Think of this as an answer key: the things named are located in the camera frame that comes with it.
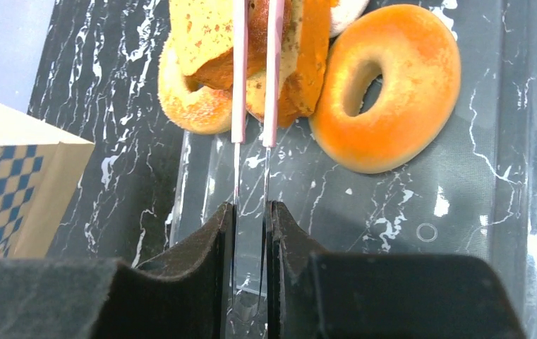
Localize sugared orange fake donut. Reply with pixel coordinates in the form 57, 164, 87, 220
157, 36, 232, 135

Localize clear plastic tray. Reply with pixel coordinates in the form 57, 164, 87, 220
169, 0, 537, 339

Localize brown crusted fake bread slice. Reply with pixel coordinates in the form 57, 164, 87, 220
246, 0, 332, 129

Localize brown checkered paper bag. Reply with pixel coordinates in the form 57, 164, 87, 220
0, 103, 95, 258

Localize pink metal tongs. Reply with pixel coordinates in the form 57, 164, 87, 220
229, 0, 286, 339

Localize pink sugared bread slice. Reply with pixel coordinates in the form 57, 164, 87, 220
330, 0, 370, 38

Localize small yellow fake bread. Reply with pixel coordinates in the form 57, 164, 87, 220
169, 0, 268, 90

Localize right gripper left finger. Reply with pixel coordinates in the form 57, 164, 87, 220
0, 203, 235, 338

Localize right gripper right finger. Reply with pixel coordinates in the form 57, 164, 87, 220
265, 201, 525, 338

